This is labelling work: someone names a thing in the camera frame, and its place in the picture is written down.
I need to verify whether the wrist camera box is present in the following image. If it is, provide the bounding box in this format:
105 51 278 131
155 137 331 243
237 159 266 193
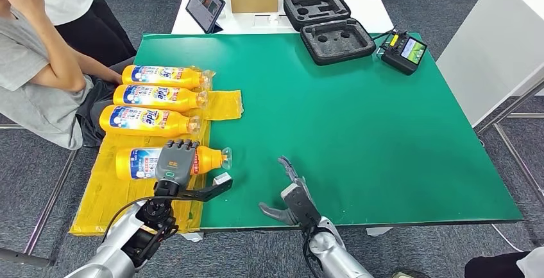
280 182 323 230
174 172 234 204

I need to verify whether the seated person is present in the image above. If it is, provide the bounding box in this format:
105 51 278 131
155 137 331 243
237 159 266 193
0 0 125 152

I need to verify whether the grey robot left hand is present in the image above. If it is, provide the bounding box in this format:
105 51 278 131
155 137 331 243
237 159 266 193
154 138 201 193

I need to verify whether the yellow taped cardboard mat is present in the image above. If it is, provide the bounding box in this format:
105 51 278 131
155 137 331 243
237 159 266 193
69 66 244 238

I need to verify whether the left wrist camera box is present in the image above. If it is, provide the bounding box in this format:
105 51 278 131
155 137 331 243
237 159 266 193
174 172 234 204

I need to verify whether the black foam-lined carrying case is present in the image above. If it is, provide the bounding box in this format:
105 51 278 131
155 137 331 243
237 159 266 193
283 0 377 67

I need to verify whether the white floor cable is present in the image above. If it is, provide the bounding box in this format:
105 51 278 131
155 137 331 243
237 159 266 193
491 223 526 254

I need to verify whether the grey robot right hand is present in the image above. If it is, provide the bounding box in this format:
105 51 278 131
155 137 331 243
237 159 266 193
258 155 311 227

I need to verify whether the small white packet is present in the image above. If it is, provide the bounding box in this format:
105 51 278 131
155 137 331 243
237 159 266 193
253 13 290 28

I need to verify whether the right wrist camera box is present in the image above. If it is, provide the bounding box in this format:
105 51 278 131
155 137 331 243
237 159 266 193
280 182 323 230

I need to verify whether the metal table leg frame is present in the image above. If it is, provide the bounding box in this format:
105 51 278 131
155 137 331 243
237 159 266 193
475 78 544 207
0 123 80 268

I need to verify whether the standing person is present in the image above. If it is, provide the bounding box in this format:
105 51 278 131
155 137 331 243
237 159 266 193
31 0 138 68

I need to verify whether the black remote controller with screen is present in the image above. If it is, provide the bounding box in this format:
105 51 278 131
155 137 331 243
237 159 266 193
373 28 429 76

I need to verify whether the orange detergent bottle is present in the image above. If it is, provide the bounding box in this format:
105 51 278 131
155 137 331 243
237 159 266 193
112 83 210 113
115 145 234 182
121 64 216 91
98 104 203 139

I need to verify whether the black tablet with stand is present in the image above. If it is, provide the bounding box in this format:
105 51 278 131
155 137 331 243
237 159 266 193
185 0 227 35

